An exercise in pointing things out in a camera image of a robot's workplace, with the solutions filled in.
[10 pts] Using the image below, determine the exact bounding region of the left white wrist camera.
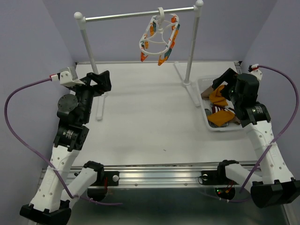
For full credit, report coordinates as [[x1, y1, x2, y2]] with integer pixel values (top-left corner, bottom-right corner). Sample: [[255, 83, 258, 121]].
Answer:
[[59, 67, 85, 87]]

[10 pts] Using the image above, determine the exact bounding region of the mustard brown striped sock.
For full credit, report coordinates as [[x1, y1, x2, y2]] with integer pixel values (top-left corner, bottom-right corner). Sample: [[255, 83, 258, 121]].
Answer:
[[209, 85, 228, 106]]

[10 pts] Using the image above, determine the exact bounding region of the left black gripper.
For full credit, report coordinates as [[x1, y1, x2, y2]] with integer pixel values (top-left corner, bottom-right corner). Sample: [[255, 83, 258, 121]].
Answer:
[[69, 70, 112, 123]]

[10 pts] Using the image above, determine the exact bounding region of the white round clip hanger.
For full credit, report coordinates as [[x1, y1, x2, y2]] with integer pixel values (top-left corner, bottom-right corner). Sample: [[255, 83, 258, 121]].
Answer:
[[139, 7, 180, 60]]

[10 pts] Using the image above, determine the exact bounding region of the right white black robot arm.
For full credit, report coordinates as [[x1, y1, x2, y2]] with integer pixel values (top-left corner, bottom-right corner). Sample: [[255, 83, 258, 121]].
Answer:
[[212, 65, 300, 208]]

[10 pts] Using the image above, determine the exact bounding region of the white clothes drying rack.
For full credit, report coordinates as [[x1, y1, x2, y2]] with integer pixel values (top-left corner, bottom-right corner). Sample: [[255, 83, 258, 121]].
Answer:
[[74, 0, 203, 106]]

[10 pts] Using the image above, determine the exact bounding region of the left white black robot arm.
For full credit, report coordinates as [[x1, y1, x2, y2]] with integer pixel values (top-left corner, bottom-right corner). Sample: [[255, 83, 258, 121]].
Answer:
[[20, 70, 112, 225]]

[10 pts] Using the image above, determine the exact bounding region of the beige sock in basket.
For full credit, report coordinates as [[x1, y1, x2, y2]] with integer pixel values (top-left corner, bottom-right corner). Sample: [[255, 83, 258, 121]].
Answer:
[[201, 86, 214, 99]]

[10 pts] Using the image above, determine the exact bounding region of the yellow orange clothes peg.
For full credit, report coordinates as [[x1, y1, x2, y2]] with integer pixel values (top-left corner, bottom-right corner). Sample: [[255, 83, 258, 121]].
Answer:
[[157, 56, 168, 66]]

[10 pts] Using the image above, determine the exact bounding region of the mustard sock in basket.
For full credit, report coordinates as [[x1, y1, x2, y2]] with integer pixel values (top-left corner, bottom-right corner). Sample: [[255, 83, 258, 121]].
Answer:
[[207, 110, 235, 127]]

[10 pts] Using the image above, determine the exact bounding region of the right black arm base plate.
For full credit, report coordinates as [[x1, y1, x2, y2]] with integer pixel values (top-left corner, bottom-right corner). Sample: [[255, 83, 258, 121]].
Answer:
[[200, 170, 221, 185]]

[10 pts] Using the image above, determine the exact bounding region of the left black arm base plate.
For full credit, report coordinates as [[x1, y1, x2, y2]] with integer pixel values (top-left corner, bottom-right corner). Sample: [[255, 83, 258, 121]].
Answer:
[[91, 171, 120, 187]]

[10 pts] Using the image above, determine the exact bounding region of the white plastic laundry basket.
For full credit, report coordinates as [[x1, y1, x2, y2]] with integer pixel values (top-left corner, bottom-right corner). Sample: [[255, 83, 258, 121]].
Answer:
[[196, 75, 242, 132]]

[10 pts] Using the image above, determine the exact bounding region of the aluminium rail frame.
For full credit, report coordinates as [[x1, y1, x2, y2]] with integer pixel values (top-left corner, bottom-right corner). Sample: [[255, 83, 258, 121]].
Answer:
[[66, 163, 298, 225]]

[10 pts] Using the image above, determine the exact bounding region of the teal clothes peg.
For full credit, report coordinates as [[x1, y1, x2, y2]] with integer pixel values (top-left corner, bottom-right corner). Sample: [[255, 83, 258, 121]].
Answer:
[[164, 48, 172, 61]]

